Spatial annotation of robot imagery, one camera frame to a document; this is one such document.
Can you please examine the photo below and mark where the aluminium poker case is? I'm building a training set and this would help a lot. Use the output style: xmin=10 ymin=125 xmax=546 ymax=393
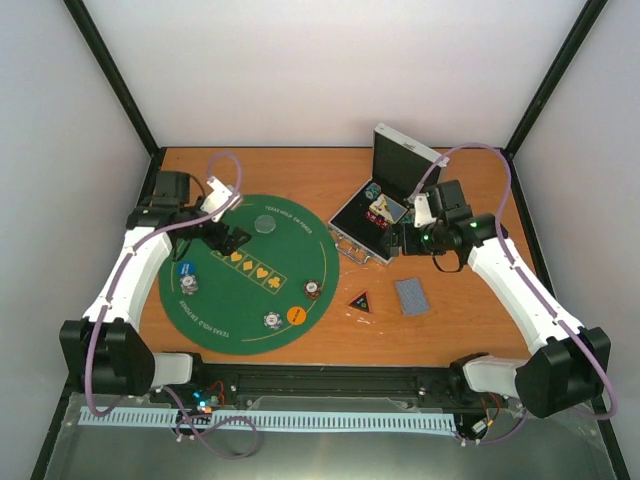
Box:
xmin=328 ymin=123 xmax=449 ymax=265

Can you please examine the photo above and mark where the blue card deck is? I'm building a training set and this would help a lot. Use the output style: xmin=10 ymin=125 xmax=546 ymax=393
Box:
xmin=395 ymin=278 xmax=429 ymax=316

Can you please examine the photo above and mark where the black aluminium frame rail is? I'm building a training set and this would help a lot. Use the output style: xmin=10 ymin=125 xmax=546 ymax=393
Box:
xmin=64 ymin=363 xmax=599 ymax=401

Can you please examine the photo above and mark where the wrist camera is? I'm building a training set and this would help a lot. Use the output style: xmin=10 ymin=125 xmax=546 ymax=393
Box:
xmin=200 ymin=176 xmax=243 ymax=223
xmin=413 ymin=193 xmax=436 ymax=229

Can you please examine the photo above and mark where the clear acrylic dealer button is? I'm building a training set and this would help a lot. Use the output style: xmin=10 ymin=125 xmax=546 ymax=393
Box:
xmin=254 ymin=214 xmax=276 ymax=234

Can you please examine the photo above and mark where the metal front plate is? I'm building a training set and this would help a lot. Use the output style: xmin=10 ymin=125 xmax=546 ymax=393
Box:
xmin=34 ymin=395 xmax=628 ymax=479

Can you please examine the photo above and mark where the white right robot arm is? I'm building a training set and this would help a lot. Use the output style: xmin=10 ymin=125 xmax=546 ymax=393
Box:
xmin=384 ymin=180 xmax=614 ymax=418

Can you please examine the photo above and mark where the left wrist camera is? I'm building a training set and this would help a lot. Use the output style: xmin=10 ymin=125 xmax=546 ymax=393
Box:
xmin=200 ymin=176 xmax=243 ymax=223

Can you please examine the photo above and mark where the small blue blind button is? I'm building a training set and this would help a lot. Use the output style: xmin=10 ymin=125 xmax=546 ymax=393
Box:
xmin=176 ymin=261 xmax=196 ymax=277

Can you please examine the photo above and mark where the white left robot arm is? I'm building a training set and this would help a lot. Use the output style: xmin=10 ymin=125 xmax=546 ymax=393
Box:
xmin=59 ymin=171 xmax=251 ymax=403

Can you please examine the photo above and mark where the row of red dice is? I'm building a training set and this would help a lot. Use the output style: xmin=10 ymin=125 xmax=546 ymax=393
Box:
xmin=365 ymin=211 xmax=390 ymax=230

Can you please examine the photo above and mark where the black triangular button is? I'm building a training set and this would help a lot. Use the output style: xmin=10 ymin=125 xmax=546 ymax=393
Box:
xmin=348 ymin=290 xmax=372 ymax=314

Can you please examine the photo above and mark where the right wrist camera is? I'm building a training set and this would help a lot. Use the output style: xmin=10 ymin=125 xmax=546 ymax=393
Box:
xmin=413 ymin=193 xmax=436 ymax=229

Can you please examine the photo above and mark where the round green poker mat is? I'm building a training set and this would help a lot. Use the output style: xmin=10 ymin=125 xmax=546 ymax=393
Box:
xmin=157 ymin=195 xmax=340 ymax=355

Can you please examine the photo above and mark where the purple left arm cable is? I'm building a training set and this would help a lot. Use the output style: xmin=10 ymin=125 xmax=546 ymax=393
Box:
xmin=83 ymin=152 xmax=259 ymax=459

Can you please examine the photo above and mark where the light blue cable duct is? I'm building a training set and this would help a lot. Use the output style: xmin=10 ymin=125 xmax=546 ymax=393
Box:
xmin=78 ymin=407 xmax=456 ymax=436

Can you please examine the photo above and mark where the boxed playing card deck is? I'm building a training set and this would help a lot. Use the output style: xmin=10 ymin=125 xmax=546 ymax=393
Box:
xmin=369 ymin=194 xmax=408 ymax=224

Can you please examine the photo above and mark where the orange big blind button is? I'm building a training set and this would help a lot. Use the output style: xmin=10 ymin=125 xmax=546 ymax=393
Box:
xmin=286 ymin=306 xmax=307 ymax=326

